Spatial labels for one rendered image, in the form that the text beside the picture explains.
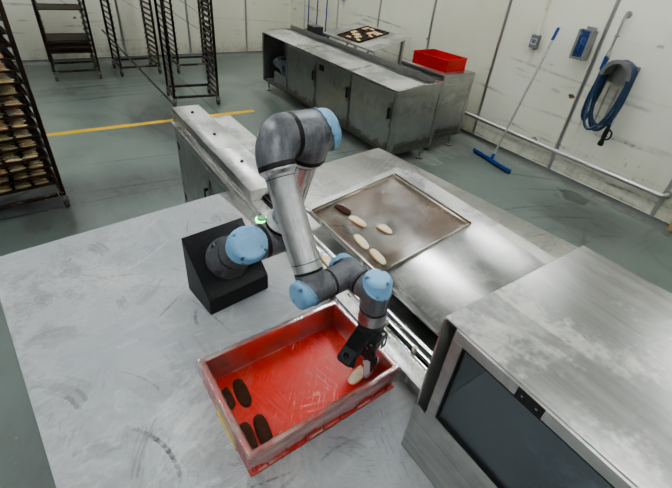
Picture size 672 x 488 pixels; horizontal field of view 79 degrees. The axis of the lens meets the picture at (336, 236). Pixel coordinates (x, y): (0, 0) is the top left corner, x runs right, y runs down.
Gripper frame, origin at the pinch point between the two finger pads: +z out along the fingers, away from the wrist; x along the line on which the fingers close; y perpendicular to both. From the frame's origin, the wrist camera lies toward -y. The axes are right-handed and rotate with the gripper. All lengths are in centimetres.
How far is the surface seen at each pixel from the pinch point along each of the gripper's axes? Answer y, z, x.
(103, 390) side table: -52, 4, 49
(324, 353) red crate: 0.6, 3.9, 13.4
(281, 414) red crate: -23.1, 4.1, 8.1
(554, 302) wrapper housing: 14, -44, -36
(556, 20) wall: 431, -65, 91
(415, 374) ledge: 11.5, 0.2, -13.0
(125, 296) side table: -30, 4, 80
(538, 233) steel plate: 129, 4, -13
